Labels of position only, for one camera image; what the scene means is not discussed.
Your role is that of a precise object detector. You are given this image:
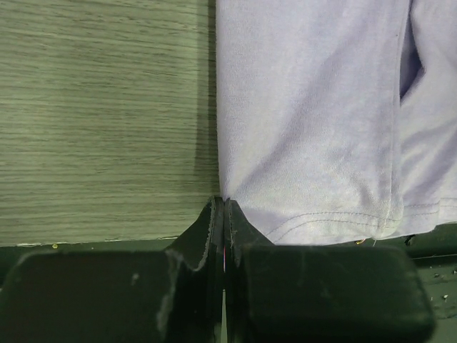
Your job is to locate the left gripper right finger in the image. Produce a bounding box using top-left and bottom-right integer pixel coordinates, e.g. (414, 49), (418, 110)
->
(224, 200), (436, 342)

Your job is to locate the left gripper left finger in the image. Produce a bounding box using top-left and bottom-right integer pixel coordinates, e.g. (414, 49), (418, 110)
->
(1, 197), (224, 342)

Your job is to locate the lavender t-shirt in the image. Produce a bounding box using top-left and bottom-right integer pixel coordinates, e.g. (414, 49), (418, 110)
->
(216, 1), (456, 245)

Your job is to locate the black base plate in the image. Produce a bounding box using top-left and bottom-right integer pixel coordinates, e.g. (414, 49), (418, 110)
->
(1, 224), (456, 342)

